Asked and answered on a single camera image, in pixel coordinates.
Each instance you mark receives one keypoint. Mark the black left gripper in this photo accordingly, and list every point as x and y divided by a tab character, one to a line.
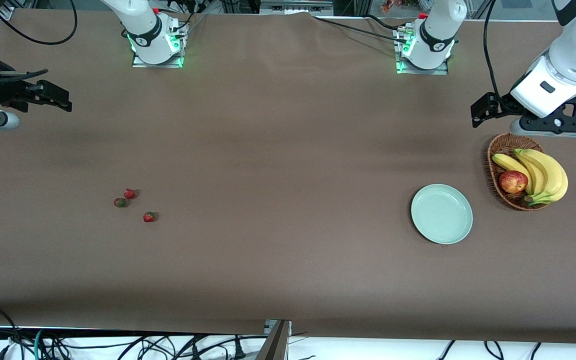
504	104

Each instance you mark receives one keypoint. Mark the brown wicker basket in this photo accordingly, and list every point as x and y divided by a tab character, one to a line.
505	145

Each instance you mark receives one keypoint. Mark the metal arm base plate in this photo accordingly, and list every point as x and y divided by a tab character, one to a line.
140	62
408	70

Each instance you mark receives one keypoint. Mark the red apple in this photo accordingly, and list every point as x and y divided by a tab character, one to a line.
513	181

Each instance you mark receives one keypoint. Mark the grey metal device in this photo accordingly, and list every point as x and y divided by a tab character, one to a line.
295	7

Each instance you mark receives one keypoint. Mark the pale green round plate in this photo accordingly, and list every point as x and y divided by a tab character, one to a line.
441	214

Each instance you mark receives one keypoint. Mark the aluminium frame corner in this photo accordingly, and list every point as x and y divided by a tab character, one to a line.
8	12

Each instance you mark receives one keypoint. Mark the small metal bracket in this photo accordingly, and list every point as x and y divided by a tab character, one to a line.
269	327

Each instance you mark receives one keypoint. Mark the colourful background item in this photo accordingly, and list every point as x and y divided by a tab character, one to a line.
393	6

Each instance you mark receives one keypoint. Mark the red strawberry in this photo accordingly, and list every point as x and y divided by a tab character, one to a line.
129	193
149	216

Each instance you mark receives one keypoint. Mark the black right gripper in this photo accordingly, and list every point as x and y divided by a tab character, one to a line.
4	91

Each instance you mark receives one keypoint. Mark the dark greenish strawberry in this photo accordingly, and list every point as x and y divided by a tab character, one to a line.
120	202

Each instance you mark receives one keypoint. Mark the yellow banana bunch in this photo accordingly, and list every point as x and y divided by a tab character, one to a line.
550	175

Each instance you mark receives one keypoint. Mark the brown table cover sheet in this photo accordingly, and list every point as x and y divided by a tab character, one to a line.
288	250

